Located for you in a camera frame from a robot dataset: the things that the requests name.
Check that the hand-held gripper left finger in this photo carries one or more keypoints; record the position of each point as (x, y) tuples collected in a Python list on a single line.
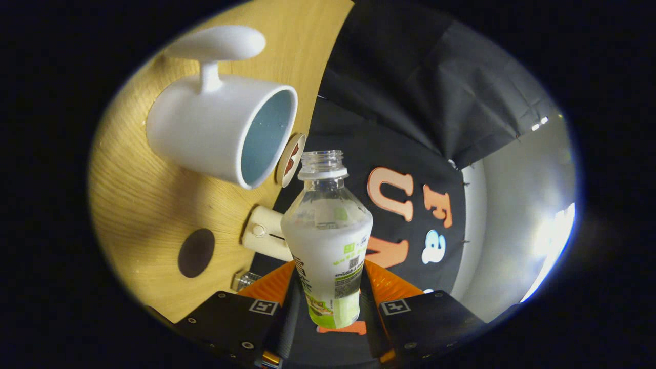
[(289, 307)]

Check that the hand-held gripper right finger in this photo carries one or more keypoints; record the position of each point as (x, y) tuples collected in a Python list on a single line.
[(370, 312)]

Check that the clear juice bottle green label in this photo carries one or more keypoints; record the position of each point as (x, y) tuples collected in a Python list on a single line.
[(328, 246)]

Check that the dark round coaster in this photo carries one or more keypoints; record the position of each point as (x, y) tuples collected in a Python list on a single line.
[(196, 253)]

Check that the white cup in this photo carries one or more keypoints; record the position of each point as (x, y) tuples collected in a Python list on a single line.
[(200, 128)]

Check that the metal mesh holder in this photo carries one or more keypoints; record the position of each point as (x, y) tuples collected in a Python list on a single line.
[(247, 280)]

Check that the cream toaster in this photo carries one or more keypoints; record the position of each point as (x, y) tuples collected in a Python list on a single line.
[(264, 233)]

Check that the red snack piece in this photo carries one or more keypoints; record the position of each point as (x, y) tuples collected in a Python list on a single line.
[(290, 165)]

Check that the small white plate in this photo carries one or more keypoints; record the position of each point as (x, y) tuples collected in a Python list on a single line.
[(294, 148)]

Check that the wooden table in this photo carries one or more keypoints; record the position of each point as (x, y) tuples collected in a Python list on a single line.
[(138, 205)]

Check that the large ceiling light panel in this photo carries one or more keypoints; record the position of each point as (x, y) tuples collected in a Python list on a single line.
[(553, 246)]

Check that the black backdrop cloth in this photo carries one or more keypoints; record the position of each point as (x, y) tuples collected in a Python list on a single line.
[(410, 77)]

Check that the ceiling light strip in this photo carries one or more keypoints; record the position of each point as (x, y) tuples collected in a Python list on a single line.
[(539, 123)]

